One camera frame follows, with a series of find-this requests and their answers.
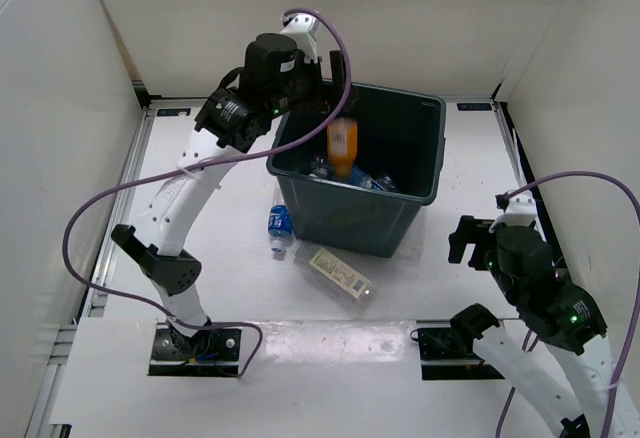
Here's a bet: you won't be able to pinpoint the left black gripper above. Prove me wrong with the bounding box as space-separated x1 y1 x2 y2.
267 51 358 119

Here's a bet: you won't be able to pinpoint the orange juice bottle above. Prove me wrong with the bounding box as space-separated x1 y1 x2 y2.
327 118 358 179

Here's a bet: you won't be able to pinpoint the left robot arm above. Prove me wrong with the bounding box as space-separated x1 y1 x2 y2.
111 31 328 358

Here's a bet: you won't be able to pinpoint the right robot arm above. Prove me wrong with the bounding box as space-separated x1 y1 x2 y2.
448 216 606 356

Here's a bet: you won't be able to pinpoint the dark green plastic bin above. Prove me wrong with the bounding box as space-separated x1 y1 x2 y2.
266 84 446 258

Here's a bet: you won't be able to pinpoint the bottles inside bin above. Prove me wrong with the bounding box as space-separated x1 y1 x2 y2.
309 155 399 193

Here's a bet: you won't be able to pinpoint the clear crushed plastic bottle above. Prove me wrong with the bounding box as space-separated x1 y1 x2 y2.
396 208 428 267

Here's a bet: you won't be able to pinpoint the right black corner label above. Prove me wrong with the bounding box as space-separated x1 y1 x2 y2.
456 102 493 112

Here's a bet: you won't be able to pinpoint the black corner label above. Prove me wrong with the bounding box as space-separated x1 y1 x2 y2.
156 108 191 117
456 102 493 112

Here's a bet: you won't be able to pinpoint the large clear labelled bottle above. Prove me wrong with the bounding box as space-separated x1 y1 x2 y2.
294 242 378 315

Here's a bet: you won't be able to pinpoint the blue label plastic bottle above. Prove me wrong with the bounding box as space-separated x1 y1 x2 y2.
267 204 294 255

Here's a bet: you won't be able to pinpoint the left black corner label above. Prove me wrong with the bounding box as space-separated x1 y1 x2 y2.
156 108 191 117

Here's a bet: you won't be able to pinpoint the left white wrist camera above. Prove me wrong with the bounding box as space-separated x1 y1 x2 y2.
281 13 319 63

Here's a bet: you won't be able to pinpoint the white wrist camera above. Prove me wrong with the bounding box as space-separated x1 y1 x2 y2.
490 191 537 232
281 13 319 63

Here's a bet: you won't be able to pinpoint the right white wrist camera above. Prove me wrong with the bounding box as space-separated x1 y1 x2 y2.
490 191 537 232

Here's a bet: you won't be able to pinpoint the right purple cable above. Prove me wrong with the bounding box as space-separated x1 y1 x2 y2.
494 171 640 438

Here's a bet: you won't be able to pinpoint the purple cable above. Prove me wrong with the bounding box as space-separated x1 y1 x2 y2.
494 171 640 438
63 6 354 377

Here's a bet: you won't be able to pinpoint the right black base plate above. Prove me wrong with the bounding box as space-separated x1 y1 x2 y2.
410 321 504 381

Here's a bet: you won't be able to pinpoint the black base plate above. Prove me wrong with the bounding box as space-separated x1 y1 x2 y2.
147 323 242 378
410 321 504 381

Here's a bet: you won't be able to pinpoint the right aluminium frame rail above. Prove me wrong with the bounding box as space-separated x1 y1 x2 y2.
494 101 564 262

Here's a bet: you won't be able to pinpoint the aluminium frame rail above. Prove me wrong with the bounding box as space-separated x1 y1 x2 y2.
77 107 154 321
494 101 564 262

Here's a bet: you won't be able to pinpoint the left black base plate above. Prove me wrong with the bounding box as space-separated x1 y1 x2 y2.
147 323 242 378

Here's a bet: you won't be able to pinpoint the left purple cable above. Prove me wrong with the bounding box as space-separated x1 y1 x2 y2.
63 6 354 377

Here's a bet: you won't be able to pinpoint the left aluminium frame rail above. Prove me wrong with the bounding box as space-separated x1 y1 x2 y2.
77 107 154 321

